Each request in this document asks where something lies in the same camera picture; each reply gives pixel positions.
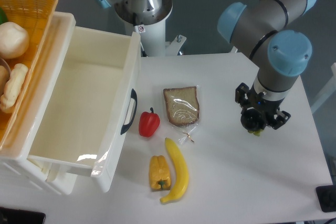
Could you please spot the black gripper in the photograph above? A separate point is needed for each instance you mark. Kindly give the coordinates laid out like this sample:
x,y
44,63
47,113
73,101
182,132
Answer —
x,y
268,109

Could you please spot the dark purple mangosteen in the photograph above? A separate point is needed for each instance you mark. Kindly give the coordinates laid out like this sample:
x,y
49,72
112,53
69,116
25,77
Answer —
x,y
252,121

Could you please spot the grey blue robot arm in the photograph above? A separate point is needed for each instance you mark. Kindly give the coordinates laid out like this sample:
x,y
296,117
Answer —
x,y
260,33

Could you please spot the open white upper drawer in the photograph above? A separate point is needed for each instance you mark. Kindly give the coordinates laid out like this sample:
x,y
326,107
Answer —
x,y
80,130

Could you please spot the white plastic drawer cabinet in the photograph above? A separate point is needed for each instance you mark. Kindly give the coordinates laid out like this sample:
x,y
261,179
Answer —
x,y
18,170

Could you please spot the bagged brown bread slice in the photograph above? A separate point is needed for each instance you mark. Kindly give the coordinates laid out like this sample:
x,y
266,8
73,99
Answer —
x,y
183,111

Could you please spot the yellow banana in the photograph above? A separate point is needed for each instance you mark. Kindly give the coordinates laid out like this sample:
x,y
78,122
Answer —
x,y
181,169

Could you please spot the black device right edge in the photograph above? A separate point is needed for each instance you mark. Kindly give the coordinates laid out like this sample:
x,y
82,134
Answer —
x,y
326,197

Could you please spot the red bell pepper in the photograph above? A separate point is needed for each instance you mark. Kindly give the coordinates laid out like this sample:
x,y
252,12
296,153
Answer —
x,y
148,123

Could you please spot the yellow bell pepper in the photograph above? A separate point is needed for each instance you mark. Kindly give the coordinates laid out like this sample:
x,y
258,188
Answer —
x,y
159,173

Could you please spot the orange wicker basket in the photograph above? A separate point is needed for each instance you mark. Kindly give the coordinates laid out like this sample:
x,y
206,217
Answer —
x,y
34,16

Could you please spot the long white bread roll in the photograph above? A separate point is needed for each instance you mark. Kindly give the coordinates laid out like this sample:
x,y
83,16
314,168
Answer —
x,y
13,87

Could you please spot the round white bread bun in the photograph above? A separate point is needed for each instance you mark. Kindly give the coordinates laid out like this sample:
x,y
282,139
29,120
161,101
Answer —
x,y
14,40

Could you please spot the green vegetable in basket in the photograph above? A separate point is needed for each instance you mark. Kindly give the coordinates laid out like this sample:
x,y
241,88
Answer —
x,y
3,16

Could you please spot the black device bottom left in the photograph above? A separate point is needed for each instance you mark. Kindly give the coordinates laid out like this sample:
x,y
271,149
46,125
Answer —
x,y
18,216

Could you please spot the white frame right edge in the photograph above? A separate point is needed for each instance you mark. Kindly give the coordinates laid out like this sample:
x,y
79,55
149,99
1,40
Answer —
x,y
327,90

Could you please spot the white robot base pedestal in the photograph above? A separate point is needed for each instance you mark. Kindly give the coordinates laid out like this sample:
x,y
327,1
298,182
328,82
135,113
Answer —
x,y
148,19

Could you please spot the dark blue drawer handle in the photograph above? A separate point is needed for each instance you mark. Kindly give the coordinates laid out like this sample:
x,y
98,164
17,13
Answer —
x,y
131,112

